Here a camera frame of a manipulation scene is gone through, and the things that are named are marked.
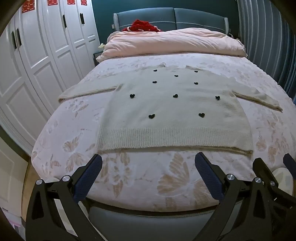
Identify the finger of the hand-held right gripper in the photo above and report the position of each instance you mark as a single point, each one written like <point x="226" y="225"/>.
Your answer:
<point x="263" y="169"/>
<point x="290" y="162"/>

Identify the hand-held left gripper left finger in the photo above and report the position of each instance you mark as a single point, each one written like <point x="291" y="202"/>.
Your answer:
<point x="89" y="176"/>

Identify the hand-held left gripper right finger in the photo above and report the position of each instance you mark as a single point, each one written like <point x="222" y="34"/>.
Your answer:
<point x="208" y="176"/>

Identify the cream sweater with black hearts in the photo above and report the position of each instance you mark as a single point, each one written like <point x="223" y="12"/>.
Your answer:
<point x="173" y="109"/>

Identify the white rounded object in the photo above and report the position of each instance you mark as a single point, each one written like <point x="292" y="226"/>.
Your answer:
<point x="283" y="179"/>

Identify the bed with pink floral sheet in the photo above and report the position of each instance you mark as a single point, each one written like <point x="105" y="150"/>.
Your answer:
<point x="138" y="173"/>

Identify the dark nightstand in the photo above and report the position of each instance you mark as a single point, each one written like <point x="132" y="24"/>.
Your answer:
<point x="97" y="60"/>

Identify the white wardrobe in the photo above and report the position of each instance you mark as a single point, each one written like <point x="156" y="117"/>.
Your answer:
<point x="41" y="69"/>

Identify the grey-blue curtain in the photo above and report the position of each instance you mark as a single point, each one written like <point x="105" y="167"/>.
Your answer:
<point x="266" y="41"/>

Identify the small white object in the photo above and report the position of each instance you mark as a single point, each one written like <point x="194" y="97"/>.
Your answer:
<point x="102" y="45"/>

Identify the pink duvet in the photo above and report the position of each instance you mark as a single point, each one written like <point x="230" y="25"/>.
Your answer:
<point x="173" y="44"/>

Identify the blue padded headboard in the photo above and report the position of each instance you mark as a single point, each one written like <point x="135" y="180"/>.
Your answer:
<point x="196" y="18"/>

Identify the red knitted cloth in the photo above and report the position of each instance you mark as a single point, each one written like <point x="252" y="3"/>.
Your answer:
<point x="143" y="25"/>

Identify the red wardrobe sticker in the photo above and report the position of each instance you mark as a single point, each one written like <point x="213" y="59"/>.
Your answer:
<point x="52" y="2"/>
<point x="28" y="5"/>
<point x="71" y="1"/>
<point x="84" y="2"/>

